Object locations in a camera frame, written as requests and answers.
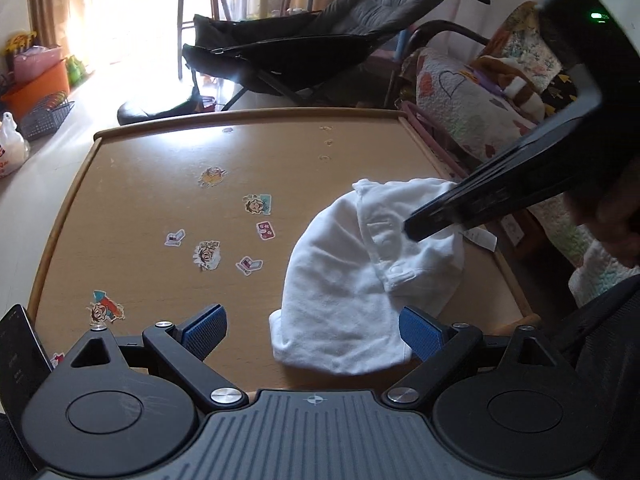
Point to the cardboard box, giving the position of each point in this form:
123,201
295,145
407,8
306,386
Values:
515,232

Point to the yellow toy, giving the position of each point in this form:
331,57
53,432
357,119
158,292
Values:
20,44

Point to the brown and white plush toy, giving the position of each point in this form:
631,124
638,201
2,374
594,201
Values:
520,95

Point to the brown curtain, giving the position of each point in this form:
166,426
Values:
60,0

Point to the black pillow with gold trees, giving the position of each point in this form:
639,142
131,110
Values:
555,95

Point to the orange plastic bin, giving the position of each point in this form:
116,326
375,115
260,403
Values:
40,90

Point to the pink child chair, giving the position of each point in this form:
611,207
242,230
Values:
430,132

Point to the black folding lounge chair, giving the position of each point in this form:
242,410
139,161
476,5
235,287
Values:
320,45

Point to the round black stool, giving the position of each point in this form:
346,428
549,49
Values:
145,110

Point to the white t-shirt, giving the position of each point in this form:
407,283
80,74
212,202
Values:
340,280

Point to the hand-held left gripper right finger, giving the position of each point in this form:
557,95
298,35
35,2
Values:
422,332

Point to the floral quilt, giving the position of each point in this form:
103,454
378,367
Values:
525,40

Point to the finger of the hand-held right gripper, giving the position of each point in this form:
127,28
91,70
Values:
465,205

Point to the group of cartoon stickers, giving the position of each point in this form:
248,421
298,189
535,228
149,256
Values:
206,255

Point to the pink plastic basket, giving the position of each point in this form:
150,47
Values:
37,62

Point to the wooden high stool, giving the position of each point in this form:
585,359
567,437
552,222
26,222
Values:
184,10

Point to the dark wooden sofa armrest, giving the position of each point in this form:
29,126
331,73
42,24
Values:
440,25

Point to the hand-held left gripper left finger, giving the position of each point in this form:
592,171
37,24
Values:
205,330

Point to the person's right hand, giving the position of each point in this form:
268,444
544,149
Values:
610,225

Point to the green toy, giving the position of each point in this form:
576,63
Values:
76,70

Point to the white plastic bag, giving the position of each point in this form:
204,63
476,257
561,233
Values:
12,150

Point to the heart pattern quilt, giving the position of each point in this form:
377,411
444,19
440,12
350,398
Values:
465,105

